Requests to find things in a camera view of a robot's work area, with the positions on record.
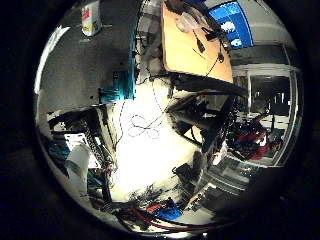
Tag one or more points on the blue display screen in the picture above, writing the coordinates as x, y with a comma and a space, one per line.
233, 25

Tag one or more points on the blue box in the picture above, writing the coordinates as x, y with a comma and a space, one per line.
170, 213

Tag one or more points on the black office chair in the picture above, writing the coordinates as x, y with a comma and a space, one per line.
200, 113

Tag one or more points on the person in red top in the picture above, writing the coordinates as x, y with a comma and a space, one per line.
255, 141

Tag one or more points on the wooden table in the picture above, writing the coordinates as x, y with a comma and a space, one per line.
190, 50

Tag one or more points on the teal bracket on cabinet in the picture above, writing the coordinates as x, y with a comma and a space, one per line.
122, 87

